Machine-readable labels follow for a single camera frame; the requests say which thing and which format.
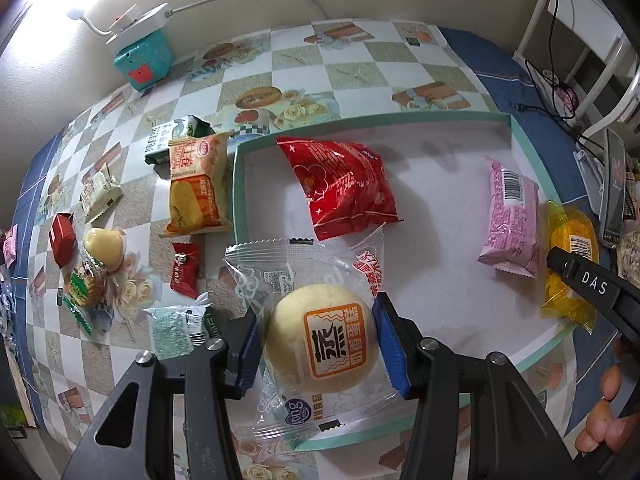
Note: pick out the orange cake packet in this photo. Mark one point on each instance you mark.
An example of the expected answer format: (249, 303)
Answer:
(195, 195)

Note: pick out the small red candy packet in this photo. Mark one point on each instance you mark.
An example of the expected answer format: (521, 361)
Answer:
(186, 272)

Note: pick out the teal box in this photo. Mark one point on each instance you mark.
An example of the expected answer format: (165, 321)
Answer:
(145, 60)

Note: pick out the small pink snack packet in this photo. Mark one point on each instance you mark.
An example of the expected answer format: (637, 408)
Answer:
(10, 247)

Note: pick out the yellow jelly cup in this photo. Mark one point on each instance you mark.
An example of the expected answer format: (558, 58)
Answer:
(105, 247)

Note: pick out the yellow transparent bread packet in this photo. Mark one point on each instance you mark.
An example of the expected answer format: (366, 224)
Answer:
(572, 230)

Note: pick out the person's right hand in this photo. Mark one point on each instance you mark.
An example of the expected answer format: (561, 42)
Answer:
(602, 417)

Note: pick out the red flower-print snack packet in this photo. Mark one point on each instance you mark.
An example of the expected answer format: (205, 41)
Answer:
(345, 185)

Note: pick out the round cookie packet green stripe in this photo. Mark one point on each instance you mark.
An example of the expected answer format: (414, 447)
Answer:
(85, 285)

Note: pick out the green and white biscuit packet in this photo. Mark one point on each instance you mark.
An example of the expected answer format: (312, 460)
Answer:
(175, 330)

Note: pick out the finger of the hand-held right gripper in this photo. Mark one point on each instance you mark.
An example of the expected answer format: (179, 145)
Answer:
(590, 285)

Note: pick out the white metal rack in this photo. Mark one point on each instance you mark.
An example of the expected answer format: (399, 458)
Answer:
(535, 22)

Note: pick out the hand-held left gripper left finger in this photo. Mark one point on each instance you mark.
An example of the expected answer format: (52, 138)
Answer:
(247, 355)

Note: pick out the green printed box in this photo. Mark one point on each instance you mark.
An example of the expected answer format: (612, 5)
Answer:
(10, 412)

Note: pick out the dark phone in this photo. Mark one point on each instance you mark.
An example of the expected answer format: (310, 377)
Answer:
(612, 190)

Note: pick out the teal-edged white tray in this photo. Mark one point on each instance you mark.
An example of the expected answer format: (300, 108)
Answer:
(440, 260)

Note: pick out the white power strip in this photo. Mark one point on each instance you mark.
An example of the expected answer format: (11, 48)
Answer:
(150, 20)

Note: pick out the dark red snack packet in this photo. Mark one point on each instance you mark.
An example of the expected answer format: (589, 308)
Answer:
(62, 240)

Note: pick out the white gooseneck plug lamp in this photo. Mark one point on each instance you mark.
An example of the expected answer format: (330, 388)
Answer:
(125, 20)

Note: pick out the beige snack packet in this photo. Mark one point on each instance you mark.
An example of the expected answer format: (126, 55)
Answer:
(100, 192)

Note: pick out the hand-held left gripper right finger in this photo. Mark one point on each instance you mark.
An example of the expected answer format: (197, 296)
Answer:
(392, 345)

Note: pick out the round steamed cake clear packet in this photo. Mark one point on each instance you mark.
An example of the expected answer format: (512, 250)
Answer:
(320, 340)

